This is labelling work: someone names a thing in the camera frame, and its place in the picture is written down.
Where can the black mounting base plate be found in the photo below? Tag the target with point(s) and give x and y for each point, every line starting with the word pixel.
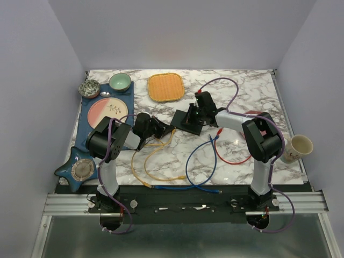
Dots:
pixel 236 203

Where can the pink dotted plate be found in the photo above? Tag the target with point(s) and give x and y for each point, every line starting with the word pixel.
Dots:
pixel 253 112

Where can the blue star shaped dish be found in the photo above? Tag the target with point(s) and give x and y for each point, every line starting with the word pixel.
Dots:
pixel 79 168

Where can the metal spoon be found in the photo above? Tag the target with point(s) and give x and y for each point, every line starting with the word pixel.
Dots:
pixel 106 94

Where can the floral ceramic mug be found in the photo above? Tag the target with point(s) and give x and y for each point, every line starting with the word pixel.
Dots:
pixel 295 148

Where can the aluminium frame rail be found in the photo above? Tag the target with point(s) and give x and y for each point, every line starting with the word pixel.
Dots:
pixel 78 205

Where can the pink and cream plate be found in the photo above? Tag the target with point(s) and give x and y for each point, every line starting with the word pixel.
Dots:
pixel 106 107

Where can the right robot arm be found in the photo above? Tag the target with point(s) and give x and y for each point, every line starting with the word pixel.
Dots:
pixel 264 139

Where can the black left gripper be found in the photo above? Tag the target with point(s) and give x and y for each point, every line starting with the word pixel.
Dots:
pixel 163 128

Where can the blue cloth placemat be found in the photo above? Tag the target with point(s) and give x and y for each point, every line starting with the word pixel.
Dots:
pixel 83 128

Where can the patterned dark bowl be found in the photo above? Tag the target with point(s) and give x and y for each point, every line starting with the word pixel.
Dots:
pixel 89 89

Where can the dark network switch box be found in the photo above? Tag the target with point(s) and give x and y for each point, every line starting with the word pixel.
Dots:
pixel 182 121

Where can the green ceramic bowl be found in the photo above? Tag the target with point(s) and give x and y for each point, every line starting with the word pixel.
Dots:
pixel 120 82

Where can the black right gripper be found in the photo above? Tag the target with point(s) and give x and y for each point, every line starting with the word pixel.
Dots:
pixel 189 120

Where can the orange woven square tray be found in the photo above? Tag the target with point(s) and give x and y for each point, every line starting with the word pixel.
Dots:
pixel 165 87

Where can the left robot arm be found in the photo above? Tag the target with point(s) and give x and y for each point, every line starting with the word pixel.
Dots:
pixel 109 137

